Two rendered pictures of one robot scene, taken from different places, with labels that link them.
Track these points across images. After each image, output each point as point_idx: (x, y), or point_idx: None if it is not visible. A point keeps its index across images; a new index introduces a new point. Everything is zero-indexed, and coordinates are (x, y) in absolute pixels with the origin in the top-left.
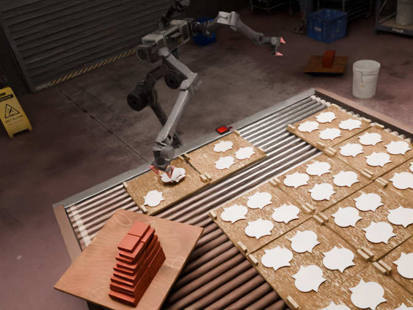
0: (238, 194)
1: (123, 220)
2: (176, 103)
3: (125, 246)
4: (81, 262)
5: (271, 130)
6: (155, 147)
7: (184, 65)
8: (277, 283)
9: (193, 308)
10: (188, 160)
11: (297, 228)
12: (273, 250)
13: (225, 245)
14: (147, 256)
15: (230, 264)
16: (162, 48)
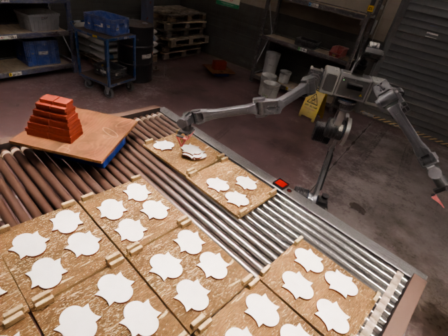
0: (170, 197)
1: (122, 123)
2: (239, 105)
3: (44, 96)
4: (82, 111)
5: (293, 225)
6: (187, 113)
7: (292, 93)
8: (34, 222)
9: (33, 175)
10: (220, 161)
11: (107, 239)
12: (77, 219)
13: (99, 191)
14: (51, 119)
15: (75, 194)
16: (312, 75)
